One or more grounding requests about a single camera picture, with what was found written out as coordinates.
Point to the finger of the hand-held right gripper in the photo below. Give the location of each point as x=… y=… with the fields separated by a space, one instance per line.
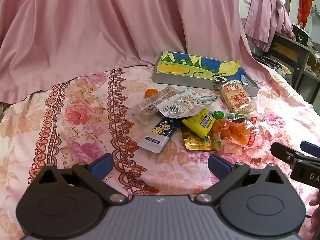
x=311 y=148
x=282 y=152

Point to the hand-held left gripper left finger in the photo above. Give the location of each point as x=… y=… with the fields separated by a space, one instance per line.
x=103 y=166

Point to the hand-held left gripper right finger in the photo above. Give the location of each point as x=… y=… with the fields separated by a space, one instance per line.
x=220 y=166

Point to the gold foil packet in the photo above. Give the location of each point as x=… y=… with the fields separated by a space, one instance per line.
x=192 y=143

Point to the orange-red snack packet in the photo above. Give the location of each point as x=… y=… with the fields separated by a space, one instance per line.
x=235 y=132

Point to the yellow snack packet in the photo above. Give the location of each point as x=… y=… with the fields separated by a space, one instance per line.
x=198 y=123

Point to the green snack tube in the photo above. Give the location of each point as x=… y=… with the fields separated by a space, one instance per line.
x=220 y=115

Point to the blue and white tablet box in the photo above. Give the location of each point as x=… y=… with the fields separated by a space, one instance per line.
x=157 y=135

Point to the rice cracker packet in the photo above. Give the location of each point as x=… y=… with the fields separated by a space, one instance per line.
x=236 y=97

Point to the white green-print snack packet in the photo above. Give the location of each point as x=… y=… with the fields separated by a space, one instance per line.
x=180 y=103

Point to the clear brown cake packet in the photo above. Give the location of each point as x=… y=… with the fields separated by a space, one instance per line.
x=150 y=105

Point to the small orange fruit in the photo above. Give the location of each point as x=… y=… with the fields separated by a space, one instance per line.
x=150 y=93

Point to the colourful dinosaur box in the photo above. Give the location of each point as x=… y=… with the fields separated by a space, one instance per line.
x=180 y=81

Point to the person's right hand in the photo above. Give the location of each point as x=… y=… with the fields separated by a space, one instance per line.
x=317 y=201

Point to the floral bed sheet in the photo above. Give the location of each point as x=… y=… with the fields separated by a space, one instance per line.
x=75 y=130

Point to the wooden desk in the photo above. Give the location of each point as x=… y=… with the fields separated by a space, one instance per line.
x=287 y=50

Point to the pink satin draped cloth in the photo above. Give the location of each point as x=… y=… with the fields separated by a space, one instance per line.
x=100 y=30

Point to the hanging pink cloth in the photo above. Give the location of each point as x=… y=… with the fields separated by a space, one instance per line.
x=270 y=12

